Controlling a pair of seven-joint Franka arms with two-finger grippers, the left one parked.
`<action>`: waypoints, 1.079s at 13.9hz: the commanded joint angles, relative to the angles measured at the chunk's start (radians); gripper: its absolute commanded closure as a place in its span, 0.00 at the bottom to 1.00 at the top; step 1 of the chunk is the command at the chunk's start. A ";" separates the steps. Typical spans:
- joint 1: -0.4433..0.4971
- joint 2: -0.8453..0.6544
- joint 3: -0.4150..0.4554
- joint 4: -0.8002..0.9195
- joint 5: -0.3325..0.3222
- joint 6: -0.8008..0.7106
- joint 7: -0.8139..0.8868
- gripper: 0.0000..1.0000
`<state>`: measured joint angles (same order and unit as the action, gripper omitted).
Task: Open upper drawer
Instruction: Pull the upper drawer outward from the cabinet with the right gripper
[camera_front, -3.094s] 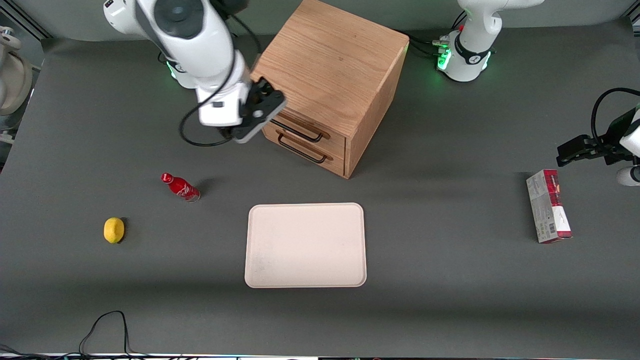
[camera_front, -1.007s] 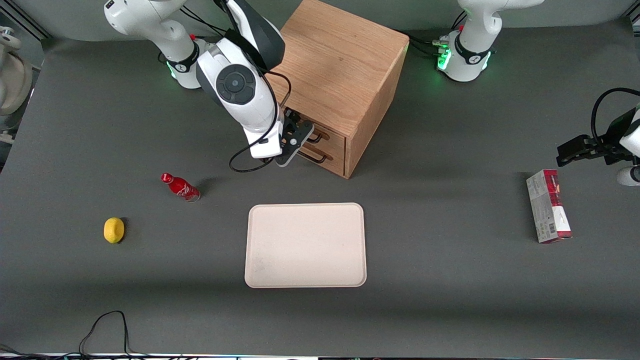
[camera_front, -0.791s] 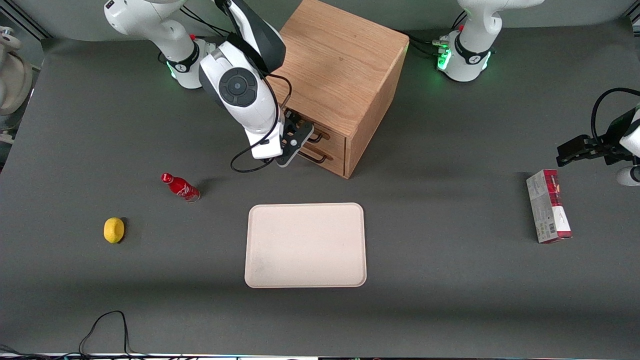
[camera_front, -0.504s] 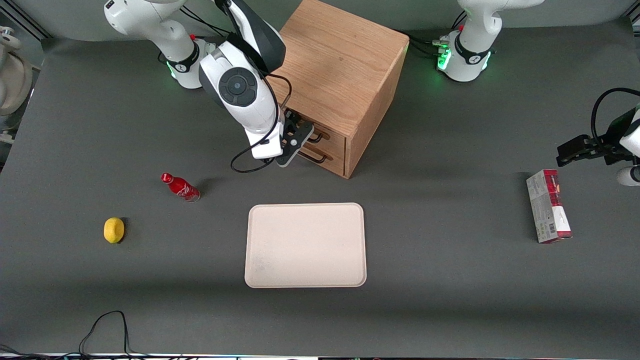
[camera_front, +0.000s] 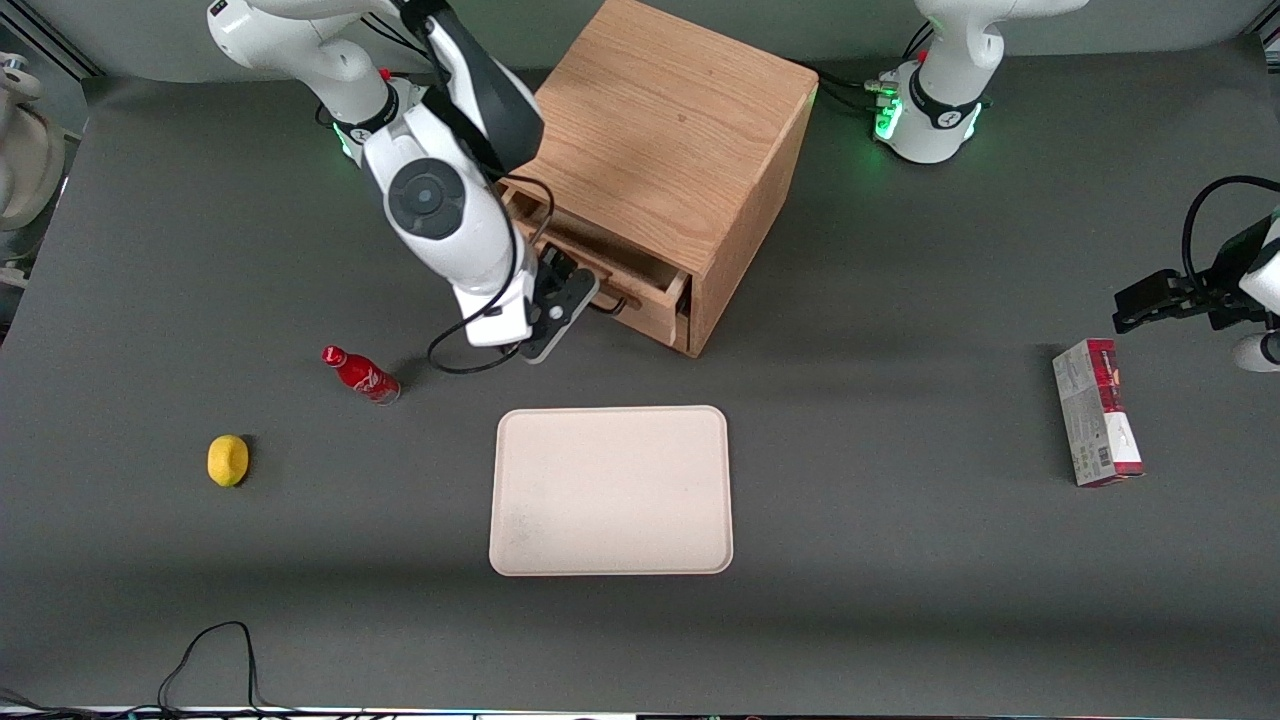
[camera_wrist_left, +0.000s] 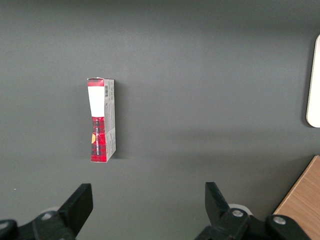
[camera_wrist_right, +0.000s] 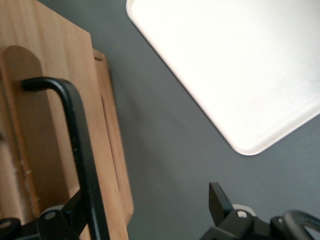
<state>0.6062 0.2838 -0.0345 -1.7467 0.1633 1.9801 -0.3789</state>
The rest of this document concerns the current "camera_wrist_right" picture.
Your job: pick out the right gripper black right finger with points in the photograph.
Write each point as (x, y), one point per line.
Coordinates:
(225, 220)

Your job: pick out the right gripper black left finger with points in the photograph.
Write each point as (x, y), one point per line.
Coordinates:
(65, 222)

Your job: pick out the wooden box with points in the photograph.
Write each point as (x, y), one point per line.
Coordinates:
(50, 62)

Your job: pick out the white rectangular tray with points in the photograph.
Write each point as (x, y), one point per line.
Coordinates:
(225, 62)

